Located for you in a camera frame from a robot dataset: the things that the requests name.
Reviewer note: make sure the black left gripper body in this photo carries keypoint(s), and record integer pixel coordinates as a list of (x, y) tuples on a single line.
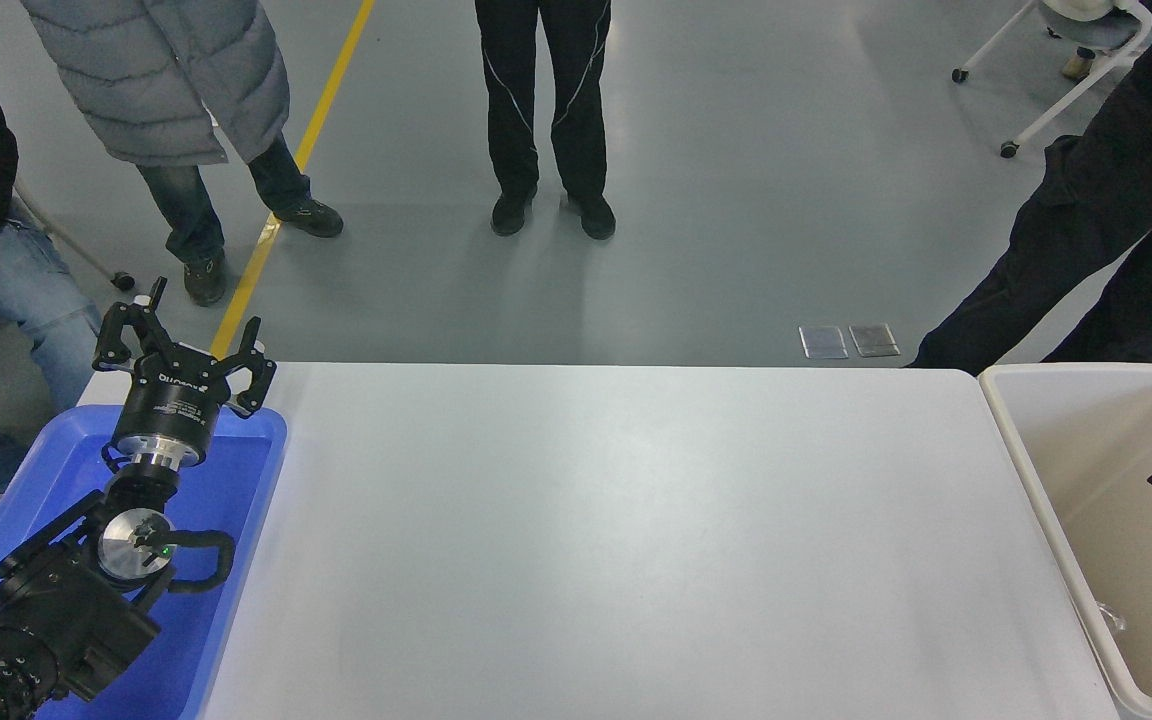
[(174, 405)]

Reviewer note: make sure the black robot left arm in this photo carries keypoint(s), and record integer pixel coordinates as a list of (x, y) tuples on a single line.
[(56, 610)]

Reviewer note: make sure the grey chair leg with caster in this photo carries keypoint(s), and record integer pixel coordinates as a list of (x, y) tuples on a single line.
[(122, 283)]

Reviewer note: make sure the blue plastic tray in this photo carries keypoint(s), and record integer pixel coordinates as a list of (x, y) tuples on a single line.
[(236, 470)]

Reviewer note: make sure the large pale bin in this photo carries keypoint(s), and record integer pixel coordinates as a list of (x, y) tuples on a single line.
[(1086, 450)]

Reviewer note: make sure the clear plastic scrap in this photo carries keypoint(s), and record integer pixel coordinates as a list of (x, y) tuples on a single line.
[(1111, 618)]

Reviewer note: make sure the silver floor plate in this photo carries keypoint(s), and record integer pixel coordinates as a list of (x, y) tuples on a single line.
[(823, 342), (874, 340)]

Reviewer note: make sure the white wheeled chair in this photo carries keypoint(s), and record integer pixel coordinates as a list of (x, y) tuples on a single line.
[(1086, 8)]

